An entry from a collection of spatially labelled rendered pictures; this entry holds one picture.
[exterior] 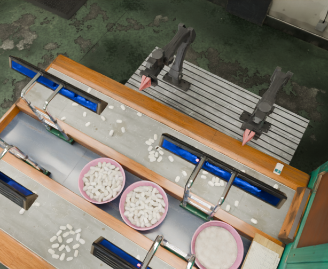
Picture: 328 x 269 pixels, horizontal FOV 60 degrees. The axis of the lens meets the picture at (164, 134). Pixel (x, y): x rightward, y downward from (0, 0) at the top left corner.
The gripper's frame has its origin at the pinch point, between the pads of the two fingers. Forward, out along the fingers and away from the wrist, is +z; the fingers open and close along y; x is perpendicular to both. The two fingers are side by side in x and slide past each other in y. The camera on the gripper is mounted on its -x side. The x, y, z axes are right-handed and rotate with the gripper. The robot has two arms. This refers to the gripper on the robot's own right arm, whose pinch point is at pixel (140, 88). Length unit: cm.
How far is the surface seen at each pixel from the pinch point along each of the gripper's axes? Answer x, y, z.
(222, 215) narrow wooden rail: 29, 69, 29
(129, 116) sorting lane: 32.5, -9.3, 5.0
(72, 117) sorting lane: 32, -40, 25
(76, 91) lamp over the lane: -5.1, -25.3, 20.6
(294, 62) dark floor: 111, 65, -160
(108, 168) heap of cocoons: 32, 1, 40
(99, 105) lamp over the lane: -3.9, -10.2, 20.8
